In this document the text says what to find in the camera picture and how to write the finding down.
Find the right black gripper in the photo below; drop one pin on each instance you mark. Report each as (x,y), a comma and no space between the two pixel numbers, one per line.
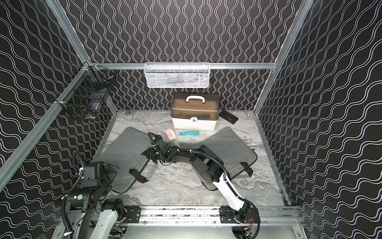
(149,153)

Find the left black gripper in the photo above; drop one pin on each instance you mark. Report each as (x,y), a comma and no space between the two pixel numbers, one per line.
(108,169)

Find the grey laptop bag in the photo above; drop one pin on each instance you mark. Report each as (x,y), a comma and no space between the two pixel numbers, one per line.
(127,153)
(236,155)

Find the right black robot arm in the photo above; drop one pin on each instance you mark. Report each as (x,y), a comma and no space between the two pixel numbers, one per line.
(209,167)

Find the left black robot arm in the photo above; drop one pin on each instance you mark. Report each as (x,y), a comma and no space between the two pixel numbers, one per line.
(85,211)

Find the pink computer mouse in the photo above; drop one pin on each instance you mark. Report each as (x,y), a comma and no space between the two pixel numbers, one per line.
(169,132)

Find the teal flat tool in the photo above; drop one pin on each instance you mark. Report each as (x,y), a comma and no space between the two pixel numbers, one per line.
(195,132)

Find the brown lid storage box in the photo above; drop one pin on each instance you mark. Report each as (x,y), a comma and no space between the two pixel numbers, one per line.
(195,111)

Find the black flat pouch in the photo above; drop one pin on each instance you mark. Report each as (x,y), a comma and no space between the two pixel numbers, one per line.
(228,117)

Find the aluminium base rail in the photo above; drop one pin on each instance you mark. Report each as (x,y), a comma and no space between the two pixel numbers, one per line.
(204,216)

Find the white mesh wall basket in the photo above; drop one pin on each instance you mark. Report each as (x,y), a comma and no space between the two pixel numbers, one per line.
(177,74)

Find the black wire wall basket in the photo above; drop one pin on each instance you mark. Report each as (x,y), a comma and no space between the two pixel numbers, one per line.
(88,97)

